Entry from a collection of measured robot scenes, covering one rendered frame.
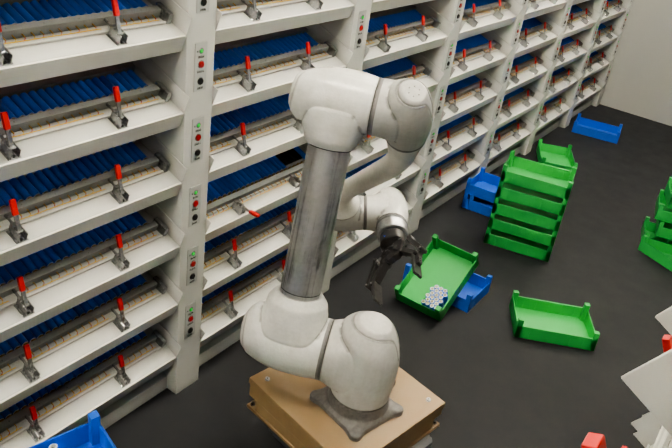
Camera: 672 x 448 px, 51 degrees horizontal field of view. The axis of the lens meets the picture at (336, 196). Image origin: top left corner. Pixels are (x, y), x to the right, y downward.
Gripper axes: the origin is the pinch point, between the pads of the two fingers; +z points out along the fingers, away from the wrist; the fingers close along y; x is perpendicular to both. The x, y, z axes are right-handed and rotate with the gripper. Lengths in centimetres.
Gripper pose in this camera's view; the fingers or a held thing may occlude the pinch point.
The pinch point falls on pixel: (397, 286)
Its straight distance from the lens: 183.8
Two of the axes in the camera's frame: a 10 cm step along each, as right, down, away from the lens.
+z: -0.1, 5.6, -8.3
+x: -7.0, -6.0, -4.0
